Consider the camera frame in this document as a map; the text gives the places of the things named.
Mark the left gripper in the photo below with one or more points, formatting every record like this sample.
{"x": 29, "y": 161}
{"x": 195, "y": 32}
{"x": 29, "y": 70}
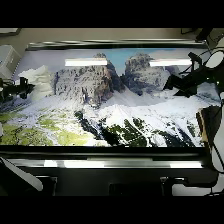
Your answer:
{"x": 24, "y": 88}

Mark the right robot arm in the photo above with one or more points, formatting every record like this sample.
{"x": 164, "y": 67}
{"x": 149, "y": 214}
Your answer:
{"x": 215, "y": 60}

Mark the white garment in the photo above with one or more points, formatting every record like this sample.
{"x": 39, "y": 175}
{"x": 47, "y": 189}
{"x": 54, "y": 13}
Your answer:
{"x": 39, "y": 81}

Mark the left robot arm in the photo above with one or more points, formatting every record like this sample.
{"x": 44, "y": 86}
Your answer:
{"x": 9, "y": 90}

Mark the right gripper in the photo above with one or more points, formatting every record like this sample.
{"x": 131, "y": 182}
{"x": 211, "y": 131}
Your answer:
{"x": 185, "y": 83}

